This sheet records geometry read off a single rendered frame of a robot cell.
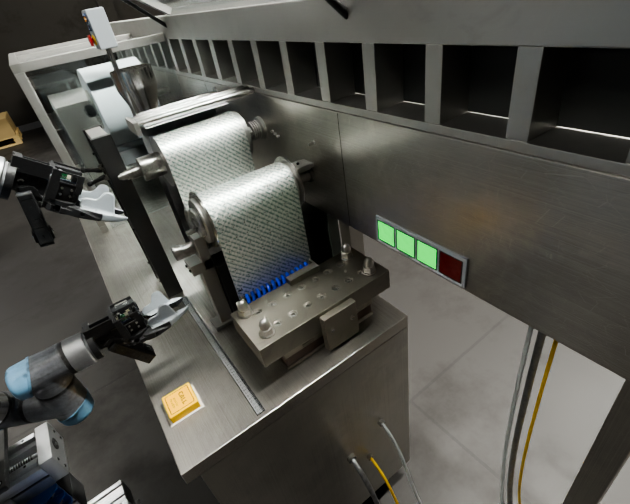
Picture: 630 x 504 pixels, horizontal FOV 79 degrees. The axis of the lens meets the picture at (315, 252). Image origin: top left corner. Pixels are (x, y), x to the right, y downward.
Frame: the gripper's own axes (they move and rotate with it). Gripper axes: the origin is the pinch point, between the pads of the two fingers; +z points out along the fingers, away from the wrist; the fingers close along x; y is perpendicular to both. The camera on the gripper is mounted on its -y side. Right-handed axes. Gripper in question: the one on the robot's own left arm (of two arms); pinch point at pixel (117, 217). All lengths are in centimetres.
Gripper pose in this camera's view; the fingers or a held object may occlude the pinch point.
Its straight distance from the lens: 93.4
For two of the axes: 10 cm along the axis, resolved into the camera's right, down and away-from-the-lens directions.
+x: -5.7, -4.0, 7.1
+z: 7.1, 1.9, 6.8
